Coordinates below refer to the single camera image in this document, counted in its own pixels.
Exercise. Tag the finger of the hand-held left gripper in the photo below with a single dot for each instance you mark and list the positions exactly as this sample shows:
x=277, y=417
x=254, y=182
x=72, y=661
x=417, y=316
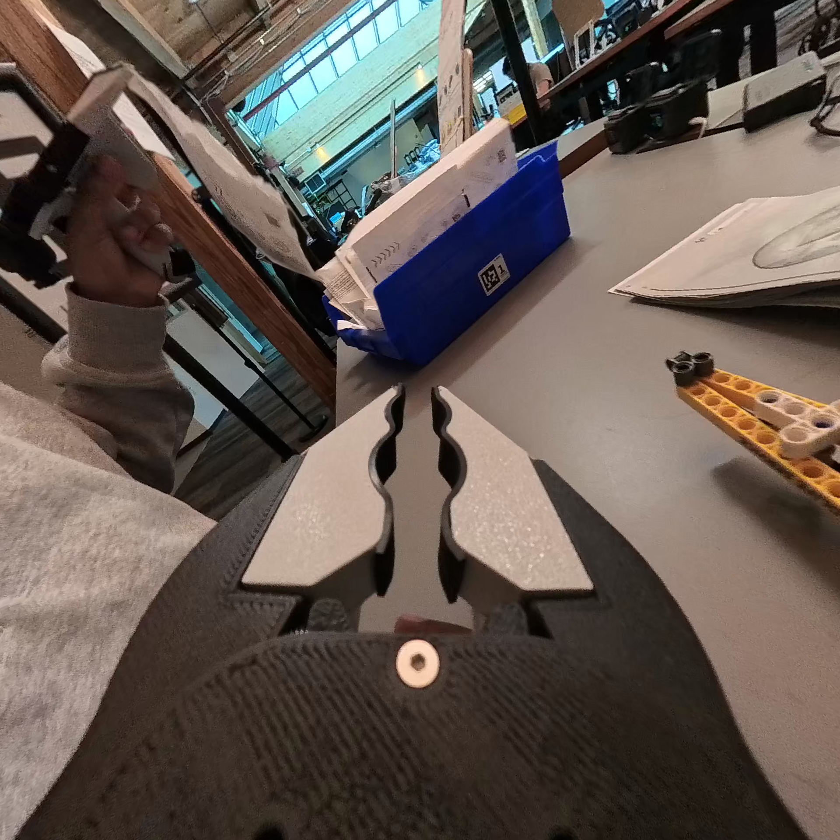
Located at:
x=111, y=124

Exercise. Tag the black pole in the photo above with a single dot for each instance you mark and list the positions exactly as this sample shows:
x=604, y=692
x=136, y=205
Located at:
x=518, y=72

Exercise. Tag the lego instruction booklet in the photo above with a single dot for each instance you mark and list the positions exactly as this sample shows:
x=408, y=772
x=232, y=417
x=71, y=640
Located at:
x=741, y=262

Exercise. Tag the wooden post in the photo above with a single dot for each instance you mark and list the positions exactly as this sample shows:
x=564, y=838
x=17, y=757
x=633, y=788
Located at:
x=216, y=249

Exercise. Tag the printed white paper bag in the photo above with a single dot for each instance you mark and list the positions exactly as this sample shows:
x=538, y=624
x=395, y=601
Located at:
x=229, y=190

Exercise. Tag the black power adapter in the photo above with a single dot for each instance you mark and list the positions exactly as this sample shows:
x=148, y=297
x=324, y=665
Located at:
x=781, y=92

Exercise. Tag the blue plastic bin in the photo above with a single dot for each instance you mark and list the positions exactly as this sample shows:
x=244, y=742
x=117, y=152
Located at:
x=446, y=289

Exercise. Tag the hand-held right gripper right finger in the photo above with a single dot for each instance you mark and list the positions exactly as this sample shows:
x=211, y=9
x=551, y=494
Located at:
x=518, y=531

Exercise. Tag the partly built lego model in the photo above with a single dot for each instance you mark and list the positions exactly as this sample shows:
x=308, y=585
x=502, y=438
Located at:
x=754, y=420

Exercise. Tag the person's left hand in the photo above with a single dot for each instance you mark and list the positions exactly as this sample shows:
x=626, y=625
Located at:
x=105, y=262

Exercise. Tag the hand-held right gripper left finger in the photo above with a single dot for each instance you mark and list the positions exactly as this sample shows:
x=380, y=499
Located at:
x=315, y=525

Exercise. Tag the black battery charger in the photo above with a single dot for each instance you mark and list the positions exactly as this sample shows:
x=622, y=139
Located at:
x=627, y=131
x=676, y=111

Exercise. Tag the propped board with printed sheet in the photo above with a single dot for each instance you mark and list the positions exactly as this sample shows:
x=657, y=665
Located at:
x=453, y=79

